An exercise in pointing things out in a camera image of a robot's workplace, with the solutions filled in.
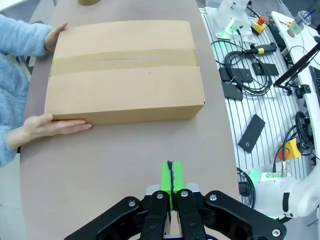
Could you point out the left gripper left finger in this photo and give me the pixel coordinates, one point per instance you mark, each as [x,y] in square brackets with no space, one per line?
[155,215]

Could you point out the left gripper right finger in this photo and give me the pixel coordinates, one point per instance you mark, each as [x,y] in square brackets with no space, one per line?
[190,215]

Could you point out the brown cardboard box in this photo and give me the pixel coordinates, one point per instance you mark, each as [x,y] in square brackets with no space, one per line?
[125,95]

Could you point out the person's left forearm blue sleeve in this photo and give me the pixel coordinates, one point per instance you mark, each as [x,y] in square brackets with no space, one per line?
[22,35]

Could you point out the person's right forearm blue sleeve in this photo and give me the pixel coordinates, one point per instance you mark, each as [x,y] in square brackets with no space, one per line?
[10,147]

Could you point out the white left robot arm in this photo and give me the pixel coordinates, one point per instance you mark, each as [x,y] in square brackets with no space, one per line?
[300,195]

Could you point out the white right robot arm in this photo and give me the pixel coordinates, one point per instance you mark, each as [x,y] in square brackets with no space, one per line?
[235,12]

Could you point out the person's right hand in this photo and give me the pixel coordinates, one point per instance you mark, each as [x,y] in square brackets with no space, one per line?
[50,127]

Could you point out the person's left hand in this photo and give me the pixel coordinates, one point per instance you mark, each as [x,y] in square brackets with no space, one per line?
[52,37]

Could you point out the long black rectangular box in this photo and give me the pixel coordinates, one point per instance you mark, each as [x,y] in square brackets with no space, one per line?
[251,133]

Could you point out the yellow emergency stop button box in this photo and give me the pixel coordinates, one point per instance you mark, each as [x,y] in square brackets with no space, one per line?
[292,150]
[258,26]

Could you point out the flat black plate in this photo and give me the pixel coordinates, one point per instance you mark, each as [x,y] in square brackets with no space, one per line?
[232,91]
[271,69]
[237,75]

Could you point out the black keyboard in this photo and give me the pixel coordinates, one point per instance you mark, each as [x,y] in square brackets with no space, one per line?
[315,82]

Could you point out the person in blue fleece jacket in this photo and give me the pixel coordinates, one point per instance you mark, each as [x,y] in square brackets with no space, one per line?
[12,87]

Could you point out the white desk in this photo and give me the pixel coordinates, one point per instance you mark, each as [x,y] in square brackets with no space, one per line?
[300,50]

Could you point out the clear plastic cup with straw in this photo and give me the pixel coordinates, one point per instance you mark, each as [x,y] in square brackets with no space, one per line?
[298,23]

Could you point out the brown packing tape roll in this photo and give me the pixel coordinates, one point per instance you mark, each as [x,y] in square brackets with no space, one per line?
[88,2]

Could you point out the slotted aluminium base plate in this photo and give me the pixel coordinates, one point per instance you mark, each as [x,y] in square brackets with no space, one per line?
[262,107]

